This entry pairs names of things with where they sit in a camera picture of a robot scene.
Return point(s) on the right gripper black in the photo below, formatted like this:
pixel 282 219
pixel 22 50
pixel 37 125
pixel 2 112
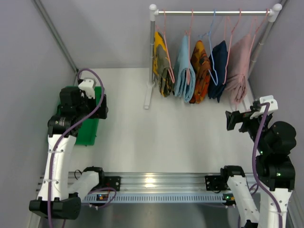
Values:
pixel 240 121

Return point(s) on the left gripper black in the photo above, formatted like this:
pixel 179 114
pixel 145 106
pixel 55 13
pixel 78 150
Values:
pixel 101 110

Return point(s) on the yellow camouflage trousers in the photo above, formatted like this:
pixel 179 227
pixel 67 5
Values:
pixel 161 66

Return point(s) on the pink wire hanger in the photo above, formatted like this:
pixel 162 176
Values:
pixel 256 29
pixel 170 70
pixel 228 21
pixel 188 32

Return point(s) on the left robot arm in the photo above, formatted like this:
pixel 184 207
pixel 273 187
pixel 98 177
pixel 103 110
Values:
pixel 56 199

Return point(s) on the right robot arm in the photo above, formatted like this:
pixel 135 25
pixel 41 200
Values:
pixel 264 205

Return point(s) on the pink trousers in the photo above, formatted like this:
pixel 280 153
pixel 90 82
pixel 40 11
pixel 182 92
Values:
pixel 237 70

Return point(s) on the navy blue trousers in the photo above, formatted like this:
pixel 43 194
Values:
pixel 220 54

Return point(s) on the light blue trousers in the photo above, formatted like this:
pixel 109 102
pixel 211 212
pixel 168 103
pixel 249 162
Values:
pixel 183 72

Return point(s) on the orange camouflage trousers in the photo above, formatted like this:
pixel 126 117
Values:
pixel 201 66

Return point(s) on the green plastic bin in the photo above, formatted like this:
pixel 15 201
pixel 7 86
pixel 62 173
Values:
pixel 89 126

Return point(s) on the white clothes rack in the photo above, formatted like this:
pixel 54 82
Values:
pixel 271 14

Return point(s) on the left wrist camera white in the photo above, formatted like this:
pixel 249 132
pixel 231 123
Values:
pixel 88 86

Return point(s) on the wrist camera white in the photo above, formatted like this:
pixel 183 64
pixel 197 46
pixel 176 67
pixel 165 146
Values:
pixel 88 86
pixel 265 104

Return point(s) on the blue wire hanger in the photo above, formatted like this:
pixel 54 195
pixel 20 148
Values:
pixel 214 75

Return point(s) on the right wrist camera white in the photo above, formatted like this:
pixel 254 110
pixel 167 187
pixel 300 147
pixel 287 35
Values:
pixel 265 104

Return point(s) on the aluminium mounting rail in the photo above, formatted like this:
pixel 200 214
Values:
pixel 136 182

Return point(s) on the perforated cable duct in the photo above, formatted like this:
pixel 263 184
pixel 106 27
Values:
pixel 158 198

